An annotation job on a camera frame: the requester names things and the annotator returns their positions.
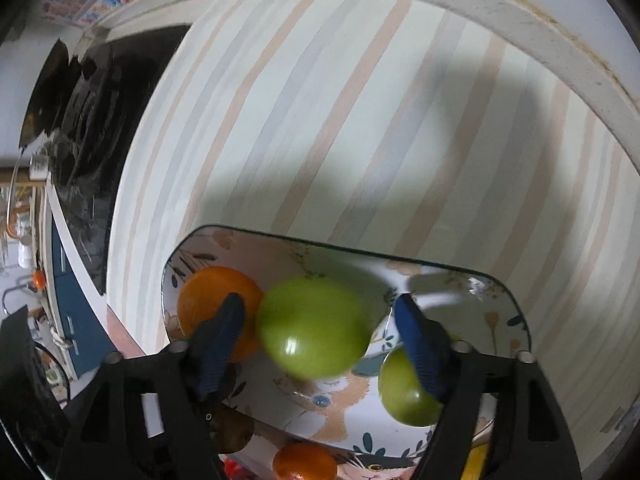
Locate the blue kitchen cabinet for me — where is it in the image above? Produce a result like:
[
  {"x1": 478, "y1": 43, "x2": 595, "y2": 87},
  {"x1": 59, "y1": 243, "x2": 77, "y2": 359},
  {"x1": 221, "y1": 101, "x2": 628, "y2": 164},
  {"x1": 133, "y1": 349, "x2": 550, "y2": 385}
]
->
[{"x1": 47, "y1": 230, "x2": 116, "y2": 386}]

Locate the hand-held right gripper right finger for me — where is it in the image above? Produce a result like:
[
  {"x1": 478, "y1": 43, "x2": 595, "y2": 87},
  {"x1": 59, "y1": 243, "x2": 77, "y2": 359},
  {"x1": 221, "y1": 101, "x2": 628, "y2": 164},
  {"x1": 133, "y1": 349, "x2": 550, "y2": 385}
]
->
[{"x1": 394, "y1": 293, "x2": 584, "y2": 480}]

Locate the yellow round citrus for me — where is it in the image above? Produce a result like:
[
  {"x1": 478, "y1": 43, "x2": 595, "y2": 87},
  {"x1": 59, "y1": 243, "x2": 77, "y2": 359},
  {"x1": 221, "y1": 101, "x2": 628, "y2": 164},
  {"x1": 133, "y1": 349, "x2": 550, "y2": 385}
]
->
[{"x1": 460, "y1": 442, "x2": 488, "y2": 480}]

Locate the floral oval plate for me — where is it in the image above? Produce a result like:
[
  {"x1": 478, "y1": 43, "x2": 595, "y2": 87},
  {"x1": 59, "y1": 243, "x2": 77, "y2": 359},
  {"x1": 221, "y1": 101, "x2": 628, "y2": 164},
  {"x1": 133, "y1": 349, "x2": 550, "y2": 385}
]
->
[{"x1": 161, "y1": 225, "x2": 532, "y2": 480}]

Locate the red cherry tomato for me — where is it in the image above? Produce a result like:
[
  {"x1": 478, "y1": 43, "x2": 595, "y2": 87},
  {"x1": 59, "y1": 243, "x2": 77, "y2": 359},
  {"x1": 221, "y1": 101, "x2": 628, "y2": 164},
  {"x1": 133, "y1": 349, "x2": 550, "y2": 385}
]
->
[{"x1": 222, "y1": 456, "x2": 251, "y2": 480}]

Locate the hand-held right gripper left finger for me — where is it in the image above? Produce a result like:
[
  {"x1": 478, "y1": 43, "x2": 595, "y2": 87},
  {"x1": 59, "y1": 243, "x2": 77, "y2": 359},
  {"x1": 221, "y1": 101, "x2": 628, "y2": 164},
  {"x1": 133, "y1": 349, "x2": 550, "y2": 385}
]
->
[{"x1": 54, "y1": 292, "x2": 247, "y2": 480}]

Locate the brown kiwi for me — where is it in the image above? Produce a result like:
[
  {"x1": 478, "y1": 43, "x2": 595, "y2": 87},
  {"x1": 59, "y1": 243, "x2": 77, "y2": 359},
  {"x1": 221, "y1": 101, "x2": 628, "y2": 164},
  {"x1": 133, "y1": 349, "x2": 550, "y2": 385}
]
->
[{"x1": 210, "y1": 402, "x2": 256, "y2": 453}]

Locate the white mug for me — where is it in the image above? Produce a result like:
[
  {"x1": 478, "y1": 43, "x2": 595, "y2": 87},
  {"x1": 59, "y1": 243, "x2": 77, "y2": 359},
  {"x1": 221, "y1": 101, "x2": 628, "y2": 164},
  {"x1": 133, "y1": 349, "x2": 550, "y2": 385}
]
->
[{"x1": 28, "y1": 152, "x2": 51, "y2": 181}]

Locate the striped counter mat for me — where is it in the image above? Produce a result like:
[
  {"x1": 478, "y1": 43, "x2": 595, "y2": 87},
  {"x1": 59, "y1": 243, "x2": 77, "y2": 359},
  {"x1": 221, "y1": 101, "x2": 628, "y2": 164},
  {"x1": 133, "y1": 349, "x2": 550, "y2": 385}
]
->
[{"x1": 104, "y1": 0, "x2": 640, "y2": 480}]

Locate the black gas stove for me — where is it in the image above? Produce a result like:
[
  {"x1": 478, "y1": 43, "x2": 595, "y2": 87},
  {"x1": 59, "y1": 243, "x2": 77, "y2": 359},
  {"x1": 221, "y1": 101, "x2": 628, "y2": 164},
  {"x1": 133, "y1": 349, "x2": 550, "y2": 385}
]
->
[{"x1": 20, "y1": 25, "x2": 193, "y2": 296}]

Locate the green apple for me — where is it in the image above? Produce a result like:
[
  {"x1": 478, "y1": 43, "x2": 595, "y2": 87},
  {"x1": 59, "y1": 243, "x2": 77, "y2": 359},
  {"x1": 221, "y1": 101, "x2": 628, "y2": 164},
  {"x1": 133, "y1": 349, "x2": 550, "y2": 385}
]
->
[
  {"x1": 255, "y1": 275, "x2": 373, "y2": 378},
  {"x1": 377, "y1": 347, "x2": 446, "y2": 428}
]

